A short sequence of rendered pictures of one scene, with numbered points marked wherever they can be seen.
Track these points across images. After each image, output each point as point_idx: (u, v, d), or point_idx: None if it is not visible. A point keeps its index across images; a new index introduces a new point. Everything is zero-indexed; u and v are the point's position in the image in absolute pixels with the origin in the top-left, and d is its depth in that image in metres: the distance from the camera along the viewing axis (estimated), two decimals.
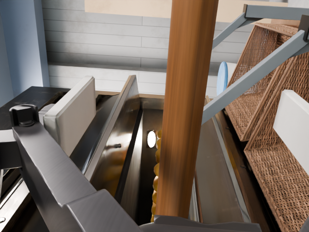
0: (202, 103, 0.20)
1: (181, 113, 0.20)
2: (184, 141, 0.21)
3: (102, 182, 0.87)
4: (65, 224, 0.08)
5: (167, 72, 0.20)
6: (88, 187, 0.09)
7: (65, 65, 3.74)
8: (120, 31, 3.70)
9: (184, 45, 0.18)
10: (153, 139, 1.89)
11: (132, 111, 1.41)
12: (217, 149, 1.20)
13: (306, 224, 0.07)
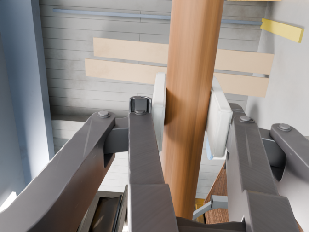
0: (205, 114, 0.18)
1: (182, 125, 0.18)
2: (186, 155, 0.19)
3: None
4: (128, 202, 0.09)
5: (167, 81, 0.18)
6: (159, 178, 0.10)
7: (67, 119, 4.05)
8: (118, 88, 4.00)
9: (185, 52, 0.16)
10: None
11: None
12: None
13: (251, 212, 0.08)
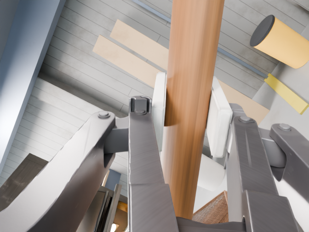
0: (205, 116, 0.18)
1: (182, 127, 0.18)
2: (186, 156, 0.19)
3: None
4: (128, 202, 0.09)
5: (167, 83, 0.18)
6: (160, 178, 0.10)
7: (52, 83, 3.83)
8: (116, 75, 3.93)
9: (185, 54, 0.16)
10: (113, 230, 2.24)
11: None
12: None
13: (251, 212, 0.08)
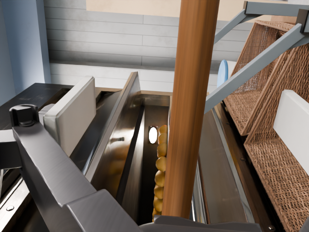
0: (203, 107, 0.24)
1: (185, 115, 0.24)
2: (188, 139, 0.25)
3: (107, 172, 0.90)
4: (65, 224, 0.08)
5: (174, 82, 0.24)
6: (88, 187, 0.09)
7: (66, 63, 3.77)
8: (121, 29, 3.73)
9: (188, 61, 0.22)
10: (155, 135, 1.92)
11: (134, 107, 1.45)
12: (217, 143, 1.23)
13: (306, 224, 0.07)
